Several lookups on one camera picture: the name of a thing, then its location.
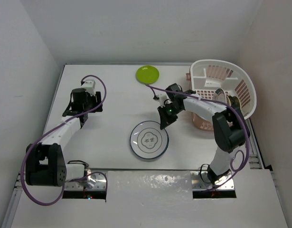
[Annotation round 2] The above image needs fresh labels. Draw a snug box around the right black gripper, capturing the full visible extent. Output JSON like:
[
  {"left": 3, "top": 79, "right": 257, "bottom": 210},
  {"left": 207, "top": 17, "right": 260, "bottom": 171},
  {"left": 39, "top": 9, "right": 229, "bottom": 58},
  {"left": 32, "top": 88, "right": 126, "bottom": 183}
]
[{"left": 158, "top": 103, "right": 183, "bottom": 129}]

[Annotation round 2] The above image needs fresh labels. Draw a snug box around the clear glass patterned plate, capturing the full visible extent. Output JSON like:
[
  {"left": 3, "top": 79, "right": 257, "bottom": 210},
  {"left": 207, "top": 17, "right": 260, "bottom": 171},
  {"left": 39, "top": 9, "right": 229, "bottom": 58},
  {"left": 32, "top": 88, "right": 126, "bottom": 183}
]
[{"left": 129, "top": 121, "right": 170, "bottom": 160}]

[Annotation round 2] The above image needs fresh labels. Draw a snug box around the lime green plate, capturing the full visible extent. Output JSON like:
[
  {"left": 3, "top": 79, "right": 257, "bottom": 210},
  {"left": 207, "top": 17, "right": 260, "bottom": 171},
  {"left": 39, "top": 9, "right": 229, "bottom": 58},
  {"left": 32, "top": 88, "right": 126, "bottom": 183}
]
[{"left": 135, "top": 65, "right": 160, "bottom": 84}]

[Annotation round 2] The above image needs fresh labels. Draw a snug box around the white plate green red rim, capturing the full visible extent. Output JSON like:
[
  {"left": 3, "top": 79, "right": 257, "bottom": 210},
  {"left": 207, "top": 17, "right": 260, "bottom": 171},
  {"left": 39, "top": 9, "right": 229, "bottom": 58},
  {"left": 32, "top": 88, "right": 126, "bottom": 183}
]
[{"left": 212, "top": 88, "right": 226, "bottom": 103}]

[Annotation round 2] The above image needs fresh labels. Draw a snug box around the black plate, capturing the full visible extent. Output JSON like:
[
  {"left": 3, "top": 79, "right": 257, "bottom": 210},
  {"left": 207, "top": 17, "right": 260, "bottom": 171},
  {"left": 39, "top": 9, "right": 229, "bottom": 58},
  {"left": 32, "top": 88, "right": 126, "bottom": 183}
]
[{"left": 231, "top": 96, "right": 241, "bottom": 114}]

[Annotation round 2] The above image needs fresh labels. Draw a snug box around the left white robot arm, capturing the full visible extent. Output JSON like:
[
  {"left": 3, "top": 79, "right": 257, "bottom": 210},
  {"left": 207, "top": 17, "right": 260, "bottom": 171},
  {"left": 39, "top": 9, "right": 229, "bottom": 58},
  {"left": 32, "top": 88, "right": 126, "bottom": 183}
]
[{"left": 25, "top": 88, "right": 103, "bottom": 187}]

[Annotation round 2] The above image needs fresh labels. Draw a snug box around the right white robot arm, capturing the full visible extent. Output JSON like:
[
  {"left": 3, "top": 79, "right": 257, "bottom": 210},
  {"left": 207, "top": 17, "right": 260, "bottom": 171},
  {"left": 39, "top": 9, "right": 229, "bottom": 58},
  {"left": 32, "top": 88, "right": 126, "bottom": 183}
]
[{"left": 154, "top": 83, "right": 250, "bottom": 184}]

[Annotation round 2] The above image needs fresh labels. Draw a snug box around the white plastic dish rack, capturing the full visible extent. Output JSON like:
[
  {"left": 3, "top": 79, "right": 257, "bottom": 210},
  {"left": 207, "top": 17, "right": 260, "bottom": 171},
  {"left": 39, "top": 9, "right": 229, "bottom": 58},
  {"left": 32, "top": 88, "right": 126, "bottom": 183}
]
[{"left": 186, "top": 59, "right": 257, "bottom": 119}]

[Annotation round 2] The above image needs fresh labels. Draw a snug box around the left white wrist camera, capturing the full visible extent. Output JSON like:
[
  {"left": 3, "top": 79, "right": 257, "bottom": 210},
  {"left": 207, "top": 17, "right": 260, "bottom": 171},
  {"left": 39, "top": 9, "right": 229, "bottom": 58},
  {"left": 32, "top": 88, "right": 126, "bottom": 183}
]
[{"left": 81, "top": 79, "right": 95, "bottom": 96}]

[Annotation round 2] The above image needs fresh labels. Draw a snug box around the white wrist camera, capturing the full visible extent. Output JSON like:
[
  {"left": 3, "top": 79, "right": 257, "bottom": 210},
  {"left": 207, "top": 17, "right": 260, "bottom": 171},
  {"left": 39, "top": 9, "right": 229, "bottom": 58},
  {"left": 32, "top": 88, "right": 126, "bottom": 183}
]
[
  {"left": 153, "top": 94, "right": 170, "bottom": 107},
  {"left": 81, "top": 79, "right": 95, "bottom": 96}
]

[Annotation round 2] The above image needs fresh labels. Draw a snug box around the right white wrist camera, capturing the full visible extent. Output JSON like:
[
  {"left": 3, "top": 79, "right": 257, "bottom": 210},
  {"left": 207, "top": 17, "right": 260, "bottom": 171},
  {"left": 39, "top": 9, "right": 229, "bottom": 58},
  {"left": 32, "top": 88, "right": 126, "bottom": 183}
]
[{"left": 153, "top": 94, "right": 170, "bottom": 107}]

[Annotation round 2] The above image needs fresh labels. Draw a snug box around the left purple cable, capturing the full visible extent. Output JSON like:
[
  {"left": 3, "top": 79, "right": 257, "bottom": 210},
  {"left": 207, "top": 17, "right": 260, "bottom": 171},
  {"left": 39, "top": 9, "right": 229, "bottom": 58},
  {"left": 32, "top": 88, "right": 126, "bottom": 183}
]
[{"left": 20, "top": 75, "right": 107, "bottom": 206}]

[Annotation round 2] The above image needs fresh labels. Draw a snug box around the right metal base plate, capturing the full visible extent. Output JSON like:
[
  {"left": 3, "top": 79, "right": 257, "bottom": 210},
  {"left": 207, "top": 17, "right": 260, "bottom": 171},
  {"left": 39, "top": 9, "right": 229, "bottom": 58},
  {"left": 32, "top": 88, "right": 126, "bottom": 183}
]
[{"left": 190, "top": 170, "right": 235, "bottom": 191}]

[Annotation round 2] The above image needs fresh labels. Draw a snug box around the metal base plate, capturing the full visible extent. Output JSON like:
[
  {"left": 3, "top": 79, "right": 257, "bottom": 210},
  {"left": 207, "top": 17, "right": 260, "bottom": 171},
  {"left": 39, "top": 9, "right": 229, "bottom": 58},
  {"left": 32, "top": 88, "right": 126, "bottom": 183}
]
[
  {"left": 65, "top": 171, "right": 108, "bottom": 191},
  {"left": 190, "top": 170, "right": 235, "bottom": 191}
]

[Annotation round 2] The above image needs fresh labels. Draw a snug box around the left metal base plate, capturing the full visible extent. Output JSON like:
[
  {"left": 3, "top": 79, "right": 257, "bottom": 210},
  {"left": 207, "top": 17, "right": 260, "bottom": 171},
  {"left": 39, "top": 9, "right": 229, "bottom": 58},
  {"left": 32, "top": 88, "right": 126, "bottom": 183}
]
[{"left": 65, "top": 171, "right": 108, "bottom": 191}]

